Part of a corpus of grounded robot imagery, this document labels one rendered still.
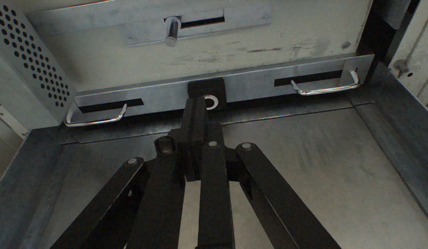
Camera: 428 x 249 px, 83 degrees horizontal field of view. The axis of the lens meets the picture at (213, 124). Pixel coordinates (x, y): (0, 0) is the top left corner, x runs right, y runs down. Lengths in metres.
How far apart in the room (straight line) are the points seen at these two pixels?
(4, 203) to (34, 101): 0.15
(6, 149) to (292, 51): 0.51
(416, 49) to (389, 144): 0.14
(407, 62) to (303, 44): 0.15
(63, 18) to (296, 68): 0.33
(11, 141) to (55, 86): 0.18
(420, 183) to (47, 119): 0.48
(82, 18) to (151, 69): 0.12
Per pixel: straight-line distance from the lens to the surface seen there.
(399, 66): 0.45
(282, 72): 0.42
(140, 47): 0.39
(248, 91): 0.42
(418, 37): 0.45
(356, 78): 0.45
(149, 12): 0.32
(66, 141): 0.52
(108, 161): 0.44
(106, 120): 0.43
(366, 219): 0.36
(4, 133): 0.52
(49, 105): 0.36
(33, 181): 0.46
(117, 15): 0.33
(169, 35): 0.32
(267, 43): 0.40
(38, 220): 0.44
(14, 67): 0.33
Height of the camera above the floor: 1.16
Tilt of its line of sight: 47 degrees down
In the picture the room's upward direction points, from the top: 11 degrees counter-clockwise
